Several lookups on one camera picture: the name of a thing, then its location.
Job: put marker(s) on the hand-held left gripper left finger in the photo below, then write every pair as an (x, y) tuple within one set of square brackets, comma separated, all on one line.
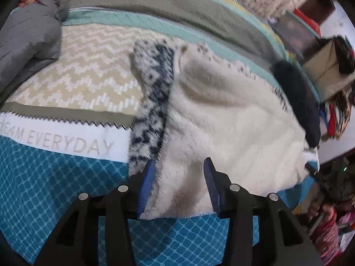
[(146, 184)]

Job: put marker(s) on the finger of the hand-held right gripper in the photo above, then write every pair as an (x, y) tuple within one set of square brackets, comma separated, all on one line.
[(314, 174)]

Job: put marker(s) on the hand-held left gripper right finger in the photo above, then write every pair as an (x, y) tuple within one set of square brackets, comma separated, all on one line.
[(212, 184)]

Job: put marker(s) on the white fleece sweater navy pattern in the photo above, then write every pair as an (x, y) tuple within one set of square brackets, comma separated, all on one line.
[(227, 133)]

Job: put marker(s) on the person's right hand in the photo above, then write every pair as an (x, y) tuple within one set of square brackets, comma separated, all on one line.
[(323, 212)]

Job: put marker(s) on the colourful striped cloth pile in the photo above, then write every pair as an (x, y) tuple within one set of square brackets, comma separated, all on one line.
[(337, 116)]

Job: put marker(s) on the cardboard box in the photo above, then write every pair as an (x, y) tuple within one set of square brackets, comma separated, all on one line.
[(324, 69)]

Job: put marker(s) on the patterned teal beige bedspread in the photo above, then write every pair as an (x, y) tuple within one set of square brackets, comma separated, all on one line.
[(83, 77)]

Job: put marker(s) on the dark framed panel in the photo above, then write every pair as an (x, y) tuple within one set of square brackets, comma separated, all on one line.
[(298, 34)]

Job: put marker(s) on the grey quilted jacket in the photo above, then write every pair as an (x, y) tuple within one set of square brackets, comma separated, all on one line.
[(26, 36)]

